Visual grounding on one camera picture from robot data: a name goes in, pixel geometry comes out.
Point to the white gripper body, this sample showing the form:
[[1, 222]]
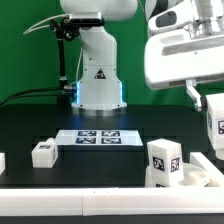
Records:
[[173, 56]]

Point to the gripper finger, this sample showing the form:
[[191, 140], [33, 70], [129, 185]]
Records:
[[193, 94]]

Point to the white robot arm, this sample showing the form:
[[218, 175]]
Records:
[[99, 90]]

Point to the white marker tag plate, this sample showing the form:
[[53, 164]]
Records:
[[99, 137]]

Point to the black camera on stand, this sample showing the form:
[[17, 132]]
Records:
[[87, 19]]

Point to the black camera stand pole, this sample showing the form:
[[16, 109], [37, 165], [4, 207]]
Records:
[[64, 31]]

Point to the white obstacle fence frame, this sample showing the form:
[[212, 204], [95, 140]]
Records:
[[118, 201]]

